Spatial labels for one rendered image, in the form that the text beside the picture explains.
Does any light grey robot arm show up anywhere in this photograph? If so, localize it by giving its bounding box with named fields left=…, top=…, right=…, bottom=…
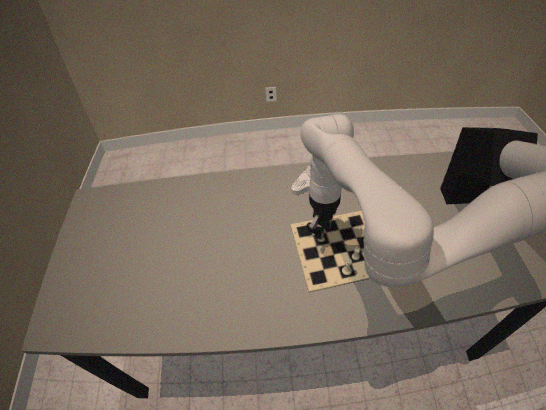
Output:
left=291, top=114, right=546, bottom=287

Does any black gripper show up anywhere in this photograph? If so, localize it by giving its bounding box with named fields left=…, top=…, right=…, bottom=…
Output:
left=307, top=194, right=341, bottom=240

